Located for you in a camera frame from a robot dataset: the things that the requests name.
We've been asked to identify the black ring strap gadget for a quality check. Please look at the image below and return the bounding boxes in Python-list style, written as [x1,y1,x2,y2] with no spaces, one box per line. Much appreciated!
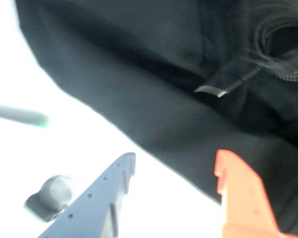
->
[24,175,74,222]

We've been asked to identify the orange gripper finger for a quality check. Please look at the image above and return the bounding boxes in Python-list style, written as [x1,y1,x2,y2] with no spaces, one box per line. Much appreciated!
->
[213,148,298,238]

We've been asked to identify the black marker with green cap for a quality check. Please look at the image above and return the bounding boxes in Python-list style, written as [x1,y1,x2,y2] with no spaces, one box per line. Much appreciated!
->
[0,103,51,129]

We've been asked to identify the black fabric bag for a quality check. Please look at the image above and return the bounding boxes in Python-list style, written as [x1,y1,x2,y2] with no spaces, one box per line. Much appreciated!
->
[14,0,298,238]

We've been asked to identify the navy gripper finger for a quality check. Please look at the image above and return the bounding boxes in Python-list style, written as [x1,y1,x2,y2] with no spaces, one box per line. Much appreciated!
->
[37,152,137,238]

